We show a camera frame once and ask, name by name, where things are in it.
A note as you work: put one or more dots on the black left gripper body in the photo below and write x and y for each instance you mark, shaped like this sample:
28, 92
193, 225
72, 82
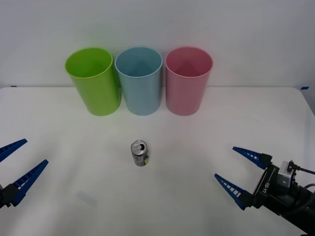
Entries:
1, 197

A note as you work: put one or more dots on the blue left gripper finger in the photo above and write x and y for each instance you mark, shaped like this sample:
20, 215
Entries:
11, 147
25, 180

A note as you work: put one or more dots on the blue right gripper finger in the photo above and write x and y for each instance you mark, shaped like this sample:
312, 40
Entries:
252, 155
232, 191

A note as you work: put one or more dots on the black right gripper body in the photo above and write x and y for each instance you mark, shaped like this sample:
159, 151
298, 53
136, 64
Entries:
268, 194

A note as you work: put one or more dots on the silver drink can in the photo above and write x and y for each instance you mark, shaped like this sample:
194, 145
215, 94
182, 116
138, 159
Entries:
140, 156

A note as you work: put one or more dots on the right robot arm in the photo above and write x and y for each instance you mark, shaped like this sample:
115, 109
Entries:
304, 209

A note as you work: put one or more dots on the pink plastic bin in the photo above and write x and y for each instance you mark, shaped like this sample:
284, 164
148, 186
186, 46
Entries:
183, 97

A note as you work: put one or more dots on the green plastic bin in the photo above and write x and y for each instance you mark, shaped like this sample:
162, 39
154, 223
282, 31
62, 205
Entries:
98, 96

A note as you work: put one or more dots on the pale blue plastic bin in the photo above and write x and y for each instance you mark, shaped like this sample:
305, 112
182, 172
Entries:
141, 98

